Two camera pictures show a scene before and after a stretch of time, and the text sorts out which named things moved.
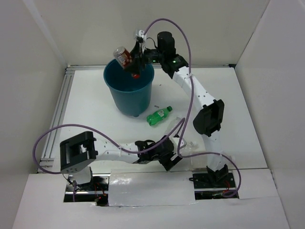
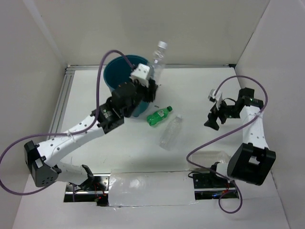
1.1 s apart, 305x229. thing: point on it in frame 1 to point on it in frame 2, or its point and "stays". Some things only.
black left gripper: (168, 163) to (150, 91)
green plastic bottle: (159, 115) stays
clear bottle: (186, 148) to (158, 61)
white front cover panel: (147, 187) stays
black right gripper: (139, 58) to (211, 122)
